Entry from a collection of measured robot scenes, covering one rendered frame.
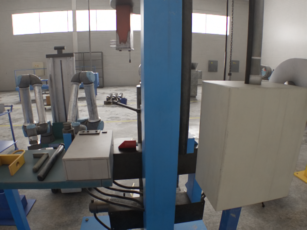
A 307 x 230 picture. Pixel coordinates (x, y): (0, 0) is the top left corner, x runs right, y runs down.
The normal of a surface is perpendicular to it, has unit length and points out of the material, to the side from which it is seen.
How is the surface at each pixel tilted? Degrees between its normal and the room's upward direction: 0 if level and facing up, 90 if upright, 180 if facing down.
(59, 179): 0
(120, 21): 90
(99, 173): 90
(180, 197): 0
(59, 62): 90
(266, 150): 90
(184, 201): 0
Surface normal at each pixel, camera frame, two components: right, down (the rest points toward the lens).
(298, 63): -0.99, 0.04
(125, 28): -0.08, 0.26
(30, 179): 0.00, -0.97
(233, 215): 0.15, 0.26
